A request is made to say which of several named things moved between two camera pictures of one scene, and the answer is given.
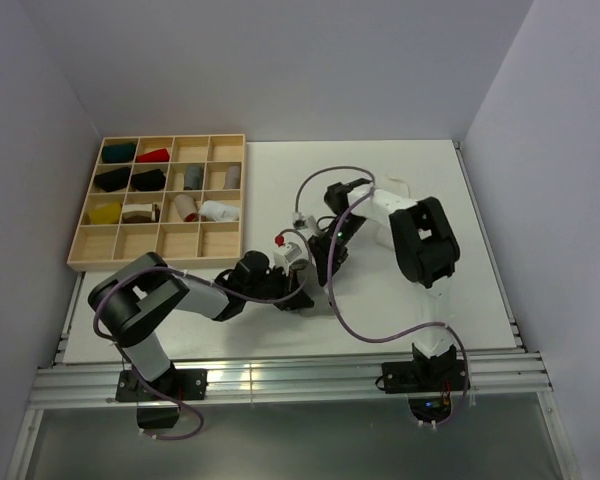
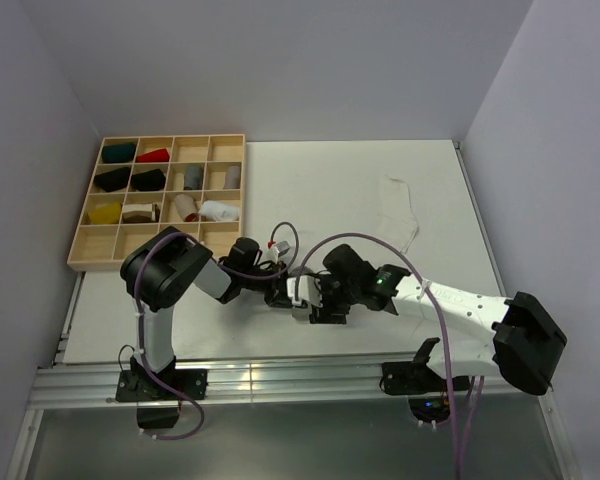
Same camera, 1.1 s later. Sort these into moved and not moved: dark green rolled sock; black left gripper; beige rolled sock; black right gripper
Moved: black right gripper
Not moved: dark green rolled sock; black left gripper; beige rolled sock
